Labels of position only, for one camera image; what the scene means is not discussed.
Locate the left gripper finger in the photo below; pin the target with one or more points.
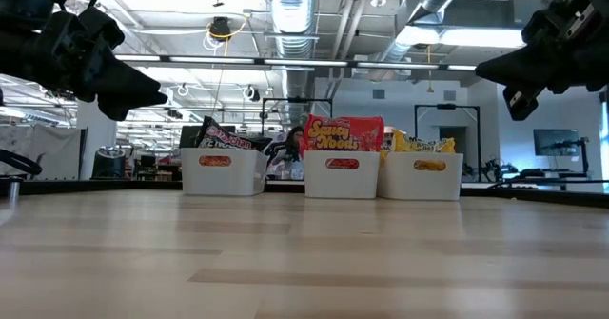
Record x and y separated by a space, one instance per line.
116 110
128 85

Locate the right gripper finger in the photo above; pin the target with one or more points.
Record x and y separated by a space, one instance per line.
514 69
521 105

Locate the yellow Maruchan ramen packet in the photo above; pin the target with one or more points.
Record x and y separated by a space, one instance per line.
423 145

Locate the black Fire Noodle packet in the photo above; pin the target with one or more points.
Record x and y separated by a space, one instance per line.
228 137

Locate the red Saucy Noods packet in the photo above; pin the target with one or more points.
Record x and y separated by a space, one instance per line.
342 135

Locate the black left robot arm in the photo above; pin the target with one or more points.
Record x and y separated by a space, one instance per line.
24 24

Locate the white column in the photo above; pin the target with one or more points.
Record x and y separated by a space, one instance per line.
97 138

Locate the black round bin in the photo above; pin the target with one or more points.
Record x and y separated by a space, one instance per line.
108 163

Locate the white partition cloth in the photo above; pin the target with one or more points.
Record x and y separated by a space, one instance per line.
40 150

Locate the overhead LED light bar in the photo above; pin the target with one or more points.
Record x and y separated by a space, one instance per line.
214 60

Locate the white plastic bin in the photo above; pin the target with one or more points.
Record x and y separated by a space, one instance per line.
223 181
421 185
342 183

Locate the person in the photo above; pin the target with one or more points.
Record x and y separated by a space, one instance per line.
292 143

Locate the black wall monitor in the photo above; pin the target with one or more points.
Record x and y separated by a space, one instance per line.
555 142

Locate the black metal stand frame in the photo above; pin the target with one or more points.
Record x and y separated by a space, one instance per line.
447 106
297 100

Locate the black aluminium table frame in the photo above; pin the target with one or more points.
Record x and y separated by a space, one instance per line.
95 185

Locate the black overhead camera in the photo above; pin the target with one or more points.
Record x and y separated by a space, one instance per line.
220 27

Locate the silver metal post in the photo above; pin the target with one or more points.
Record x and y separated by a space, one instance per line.
13 191

